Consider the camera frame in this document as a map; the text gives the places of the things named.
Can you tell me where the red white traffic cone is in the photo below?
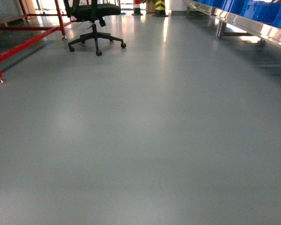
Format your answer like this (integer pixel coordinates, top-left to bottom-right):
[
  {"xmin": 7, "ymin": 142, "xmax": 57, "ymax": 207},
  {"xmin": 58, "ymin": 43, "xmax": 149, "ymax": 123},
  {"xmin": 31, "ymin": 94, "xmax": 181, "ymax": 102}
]
[{"xmin": 132, "ymin": 0, "xmax": 143, "ymax": 16}]

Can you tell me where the yellow black striped bollard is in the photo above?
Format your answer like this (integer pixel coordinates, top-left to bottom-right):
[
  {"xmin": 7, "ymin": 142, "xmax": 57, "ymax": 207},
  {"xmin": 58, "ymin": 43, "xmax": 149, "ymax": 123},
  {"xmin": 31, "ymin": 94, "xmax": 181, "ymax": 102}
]
[{"xmin": 152, "ymin": 0, "xmax": 169, "ymax": 17}]

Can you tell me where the black office chair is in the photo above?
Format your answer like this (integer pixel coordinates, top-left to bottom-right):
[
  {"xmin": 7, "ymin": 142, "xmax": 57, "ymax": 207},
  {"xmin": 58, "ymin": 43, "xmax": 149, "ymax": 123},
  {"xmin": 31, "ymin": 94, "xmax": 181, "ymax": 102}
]
[{"xmin": 64, "ymin": 0, "xmax": 126, "ymax": 56}]

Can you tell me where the red metal table frame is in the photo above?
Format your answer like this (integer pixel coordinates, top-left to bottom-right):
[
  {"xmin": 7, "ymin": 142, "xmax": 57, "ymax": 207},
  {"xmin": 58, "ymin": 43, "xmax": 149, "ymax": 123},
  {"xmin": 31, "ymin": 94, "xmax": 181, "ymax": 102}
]
[{"xmin": 0, "ymin": 0, "xmax": 71, "ymax": 85}]

